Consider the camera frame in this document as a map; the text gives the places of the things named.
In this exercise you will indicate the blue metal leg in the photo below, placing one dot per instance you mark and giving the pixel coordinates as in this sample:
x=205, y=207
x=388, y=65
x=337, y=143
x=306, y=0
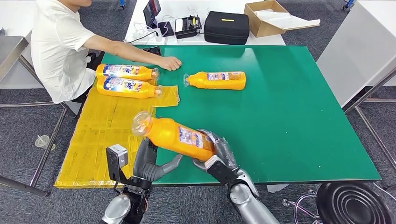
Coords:
x=122, y=3
x=348, y=3

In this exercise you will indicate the black smartphone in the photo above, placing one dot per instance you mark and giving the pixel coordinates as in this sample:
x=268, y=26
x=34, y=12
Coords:
x=154, y=49

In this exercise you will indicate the orange detergent bottle clear cap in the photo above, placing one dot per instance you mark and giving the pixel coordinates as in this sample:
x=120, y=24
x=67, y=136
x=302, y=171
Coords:
x=201, y=84
x=167, y=136
x=148, y=91
x=145, y=74

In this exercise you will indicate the black tablet screen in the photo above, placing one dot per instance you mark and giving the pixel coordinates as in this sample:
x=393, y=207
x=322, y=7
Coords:
x=152, y=10

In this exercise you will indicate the steel table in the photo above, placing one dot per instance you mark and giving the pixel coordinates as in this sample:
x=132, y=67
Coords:
x=10, y=51

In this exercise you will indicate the white table foot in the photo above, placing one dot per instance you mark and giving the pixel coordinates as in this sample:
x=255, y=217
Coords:
x=277, y=188

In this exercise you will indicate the white table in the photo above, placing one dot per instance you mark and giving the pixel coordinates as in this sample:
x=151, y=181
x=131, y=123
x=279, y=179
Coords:
x=198, y=6

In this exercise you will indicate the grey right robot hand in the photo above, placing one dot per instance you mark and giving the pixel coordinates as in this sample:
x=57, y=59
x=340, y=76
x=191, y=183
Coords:
x=224, y=150

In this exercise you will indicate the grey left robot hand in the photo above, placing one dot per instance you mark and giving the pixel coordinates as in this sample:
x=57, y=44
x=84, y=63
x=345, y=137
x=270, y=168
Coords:
x=145, y=164

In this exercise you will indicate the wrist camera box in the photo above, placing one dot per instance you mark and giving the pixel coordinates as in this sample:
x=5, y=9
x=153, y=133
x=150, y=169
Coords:
x=116, y=157
x=221, y=171

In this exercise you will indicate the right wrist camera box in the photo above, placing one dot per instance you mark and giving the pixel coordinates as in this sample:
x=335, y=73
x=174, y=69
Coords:
x=221, y=171

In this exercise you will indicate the chrome stool base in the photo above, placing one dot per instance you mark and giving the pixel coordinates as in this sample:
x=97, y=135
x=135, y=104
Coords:
x=286, y=203

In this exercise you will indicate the person's hand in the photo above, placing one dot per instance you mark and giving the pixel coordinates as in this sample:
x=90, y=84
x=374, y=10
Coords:
x=170, y=64

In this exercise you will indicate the clear plastic cup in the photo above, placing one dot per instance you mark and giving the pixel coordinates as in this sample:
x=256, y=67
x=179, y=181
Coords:
x=41, y=142

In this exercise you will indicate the black round stool seat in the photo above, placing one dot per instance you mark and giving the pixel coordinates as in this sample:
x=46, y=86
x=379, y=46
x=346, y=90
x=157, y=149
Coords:
x=352, y=204

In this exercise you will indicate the black zipped carrying case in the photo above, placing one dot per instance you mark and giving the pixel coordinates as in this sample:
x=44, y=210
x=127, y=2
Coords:
x=227, y=31

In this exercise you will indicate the black boxy device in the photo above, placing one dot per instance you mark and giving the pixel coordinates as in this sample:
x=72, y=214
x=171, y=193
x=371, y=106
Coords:
x=187, y=28

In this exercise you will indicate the black power bank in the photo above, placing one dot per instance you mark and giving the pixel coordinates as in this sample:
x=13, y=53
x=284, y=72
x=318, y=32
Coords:
x=167, y=29

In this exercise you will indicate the brown cardboard box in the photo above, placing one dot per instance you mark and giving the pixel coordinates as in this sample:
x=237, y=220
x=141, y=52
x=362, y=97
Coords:
x=263, y=29

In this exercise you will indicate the steel leg frame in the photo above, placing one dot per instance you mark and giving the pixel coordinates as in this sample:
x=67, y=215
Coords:
x=380, y=100

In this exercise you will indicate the person's forearm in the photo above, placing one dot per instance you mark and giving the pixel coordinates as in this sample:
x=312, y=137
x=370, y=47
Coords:
x=139, y=55

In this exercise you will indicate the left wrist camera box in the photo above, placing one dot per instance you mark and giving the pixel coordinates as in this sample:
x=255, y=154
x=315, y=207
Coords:
x=116, y=157

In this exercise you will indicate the white power strip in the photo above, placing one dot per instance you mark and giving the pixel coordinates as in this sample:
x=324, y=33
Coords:
x=140, y=33

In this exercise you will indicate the yellow taped cardboard mat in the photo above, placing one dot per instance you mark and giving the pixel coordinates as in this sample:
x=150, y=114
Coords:
x=99, y=133

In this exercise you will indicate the person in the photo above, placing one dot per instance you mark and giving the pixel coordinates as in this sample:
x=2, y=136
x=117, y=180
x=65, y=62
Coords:
x=55, y=46

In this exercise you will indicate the white flat sheet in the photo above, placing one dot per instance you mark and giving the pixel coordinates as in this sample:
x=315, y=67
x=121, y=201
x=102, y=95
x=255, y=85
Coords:
x=294, y=22

